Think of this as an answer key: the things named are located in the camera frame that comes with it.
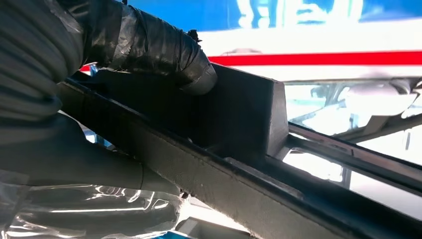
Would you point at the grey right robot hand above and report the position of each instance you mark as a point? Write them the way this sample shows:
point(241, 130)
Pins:
point(148, 43)

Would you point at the white car with red stripe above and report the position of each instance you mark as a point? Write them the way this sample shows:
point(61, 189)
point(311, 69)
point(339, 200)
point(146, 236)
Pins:
point(329, 39)

